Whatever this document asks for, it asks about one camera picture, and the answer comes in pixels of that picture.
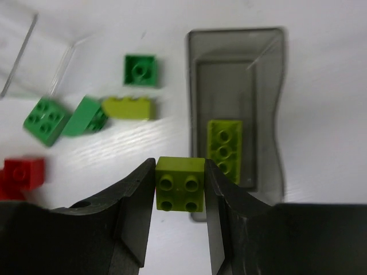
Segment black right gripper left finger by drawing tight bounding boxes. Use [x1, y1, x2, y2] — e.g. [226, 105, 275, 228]
[1, 158, 155, 274]

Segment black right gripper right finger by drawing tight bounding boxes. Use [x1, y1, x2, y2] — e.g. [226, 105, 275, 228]
[205, 160, 366, 274]

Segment lime square lego brick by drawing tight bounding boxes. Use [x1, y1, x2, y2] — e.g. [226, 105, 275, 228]
[155, 156, 205, 213]

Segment lime long lego brick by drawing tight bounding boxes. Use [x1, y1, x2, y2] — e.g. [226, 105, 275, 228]
[206, 120, 243, 185]

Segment red small square lego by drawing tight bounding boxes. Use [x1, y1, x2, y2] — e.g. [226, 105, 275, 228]
[1, 156, 46, 201]

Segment green curved slope lego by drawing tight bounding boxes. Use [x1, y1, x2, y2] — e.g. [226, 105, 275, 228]
[61, 96, 108, 137]

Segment green sloped square lego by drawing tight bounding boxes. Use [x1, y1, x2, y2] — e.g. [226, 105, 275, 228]
[23, 97, 72, 147]

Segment lime sloped lego brick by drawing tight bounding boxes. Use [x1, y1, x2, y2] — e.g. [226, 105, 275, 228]
[101, 97, 156, 120]

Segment green upturned square lego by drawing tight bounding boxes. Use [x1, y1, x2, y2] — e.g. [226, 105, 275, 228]
[123, 54, 158, 87]

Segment smoky grey plastic container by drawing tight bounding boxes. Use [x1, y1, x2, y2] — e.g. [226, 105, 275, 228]
[186, 27, 287, 205]

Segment clear transparent plastic container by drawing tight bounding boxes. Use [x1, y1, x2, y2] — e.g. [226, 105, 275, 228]
[1, 13, 84, 98]

